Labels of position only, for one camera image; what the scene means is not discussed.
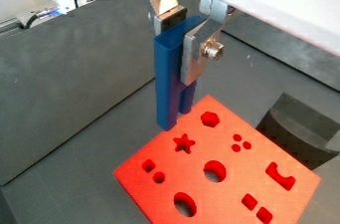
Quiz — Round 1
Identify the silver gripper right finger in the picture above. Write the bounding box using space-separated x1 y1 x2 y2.
180 0 233 85

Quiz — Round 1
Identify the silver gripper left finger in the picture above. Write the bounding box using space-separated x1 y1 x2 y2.
130 0 186 36

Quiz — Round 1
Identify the blue square-circle peg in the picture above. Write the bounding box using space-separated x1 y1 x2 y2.
154 15 202 130

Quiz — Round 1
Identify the dark grey foam block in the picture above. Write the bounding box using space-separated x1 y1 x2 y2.
256 93 340 169

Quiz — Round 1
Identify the red shape-sorting block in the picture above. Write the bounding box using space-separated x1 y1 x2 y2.
114 96 320 224

